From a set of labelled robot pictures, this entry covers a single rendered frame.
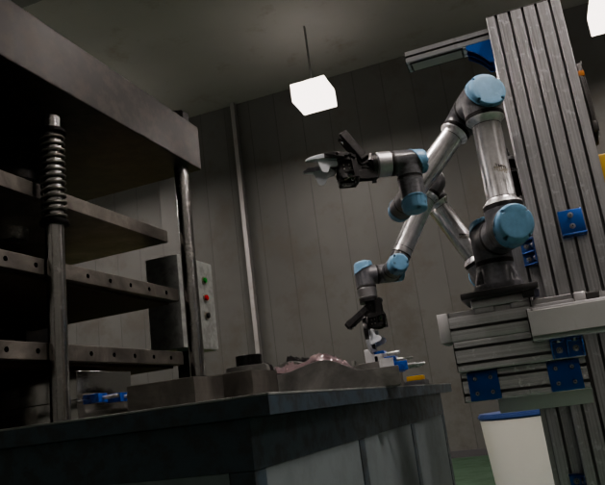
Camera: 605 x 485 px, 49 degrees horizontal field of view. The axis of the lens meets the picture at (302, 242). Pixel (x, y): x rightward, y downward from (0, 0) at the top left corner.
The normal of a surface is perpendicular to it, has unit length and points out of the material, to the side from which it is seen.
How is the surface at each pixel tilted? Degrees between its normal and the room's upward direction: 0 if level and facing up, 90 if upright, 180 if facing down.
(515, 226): 98
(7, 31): 90
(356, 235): 90
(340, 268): 90
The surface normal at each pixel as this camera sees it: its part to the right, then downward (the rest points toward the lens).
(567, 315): -0.34, -0.19
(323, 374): -0.07, -0.24
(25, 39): 0.92, -0.20
